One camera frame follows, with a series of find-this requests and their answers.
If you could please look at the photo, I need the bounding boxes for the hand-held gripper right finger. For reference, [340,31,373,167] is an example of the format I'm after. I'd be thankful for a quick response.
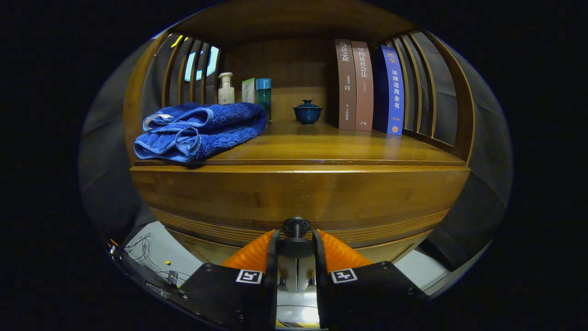
[312,228,430,330]

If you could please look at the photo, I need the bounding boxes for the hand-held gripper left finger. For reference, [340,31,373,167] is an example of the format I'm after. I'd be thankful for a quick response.
[168,229,281,331]

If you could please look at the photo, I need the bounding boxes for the wooden drawer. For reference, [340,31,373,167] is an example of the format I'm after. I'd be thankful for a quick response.
[130,165,471,258]

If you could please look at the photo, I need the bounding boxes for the wooden cabinet door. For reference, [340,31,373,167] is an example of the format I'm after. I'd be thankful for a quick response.
[166,228,258,266]
[356,229,433,264]

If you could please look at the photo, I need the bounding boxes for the wooden countertop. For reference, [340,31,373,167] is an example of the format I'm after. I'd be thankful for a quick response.
[134,120,467,167]

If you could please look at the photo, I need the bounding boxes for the wooden cabinet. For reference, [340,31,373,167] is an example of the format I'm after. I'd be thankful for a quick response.
[123,0,476,267]

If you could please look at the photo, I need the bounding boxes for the blue towel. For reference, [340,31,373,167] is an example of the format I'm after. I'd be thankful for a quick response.
[133,102,267,164]

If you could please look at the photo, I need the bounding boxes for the blue lidded teacup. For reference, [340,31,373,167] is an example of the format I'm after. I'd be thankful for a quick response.
[293,99,323,126]

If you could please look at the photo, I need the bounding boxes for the teal bottle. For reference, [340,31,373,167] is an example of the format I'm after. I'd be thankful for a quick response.
[255,78,272,123]

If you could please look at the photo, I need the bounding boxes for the dark brown book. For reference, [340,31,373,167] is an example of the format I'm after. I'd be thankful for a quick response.
[334,39,357,131]

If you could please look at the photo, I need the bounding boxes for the white pump bottle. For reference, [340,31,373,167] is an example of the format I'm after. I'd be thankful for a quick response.
[217,72,236,105]

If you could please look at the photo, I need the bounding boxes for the reddish brown book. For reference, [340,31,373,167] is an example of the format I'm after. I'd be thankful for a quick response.
[351,40,374,132]

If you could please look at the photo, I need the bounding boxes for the blue book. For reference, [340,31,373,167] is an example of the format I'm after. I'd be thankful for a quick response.
[373,45,406,136]

